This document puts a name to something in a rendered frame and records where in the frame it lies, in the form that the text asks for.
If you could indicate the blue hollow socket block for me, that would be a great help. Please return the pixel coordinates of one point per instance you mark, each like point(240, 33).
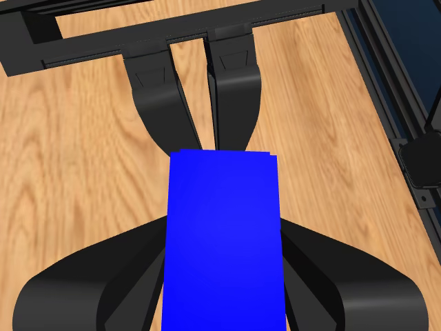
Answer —
point(224, 241)

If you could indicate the black table frame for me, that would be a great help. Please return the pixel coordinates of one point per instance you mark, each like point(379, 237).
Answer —
point(377, 86)

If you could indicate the black frame corner bracket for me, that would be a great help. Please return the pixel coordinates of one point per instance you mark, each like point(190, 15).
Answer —
point(422, 162)

